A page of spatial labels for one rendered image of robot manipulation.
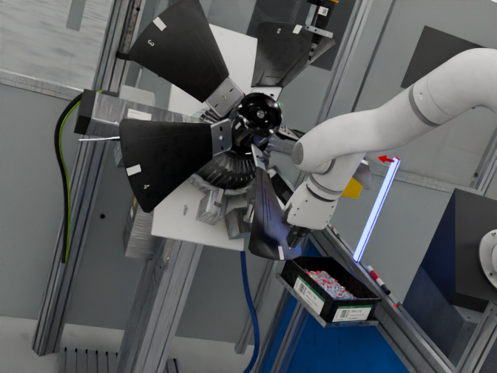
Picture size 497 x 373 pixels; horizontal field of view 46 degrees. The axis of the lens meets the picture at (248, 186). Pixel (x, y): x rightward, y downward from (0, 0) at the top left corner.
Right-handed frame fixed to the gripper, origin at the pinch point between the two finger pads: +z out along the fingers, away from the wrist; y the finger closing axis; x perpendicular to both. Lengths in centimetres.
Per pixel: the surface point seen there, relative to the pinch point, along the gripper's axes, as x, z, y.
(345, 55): -99, -12, -39
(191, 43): -38, -24, 31
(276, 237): -0.1, 1.1, 4.2
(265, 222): -1.2, -2.0, 8.0
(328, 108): -92, 8, -40
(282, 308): -35, 62, -32
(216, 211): -15.4, 8.9, 15.0
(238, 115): -20.7, -16.9, 18.0
